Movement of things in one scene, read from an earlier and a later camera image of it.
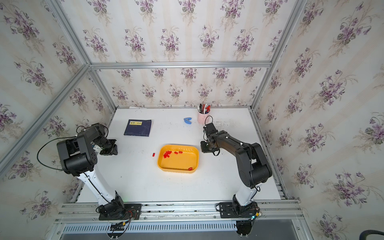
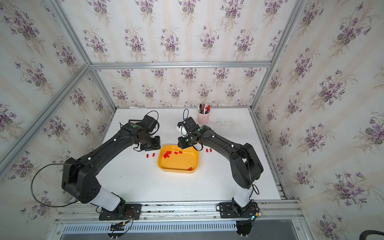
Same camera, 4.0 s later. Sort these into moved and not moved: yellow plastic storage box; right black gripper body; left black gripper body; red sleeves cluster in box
Moved: left black gripper body; right black gripper body
Not moved: red sleeves cluster in box; yellow plastic storage box
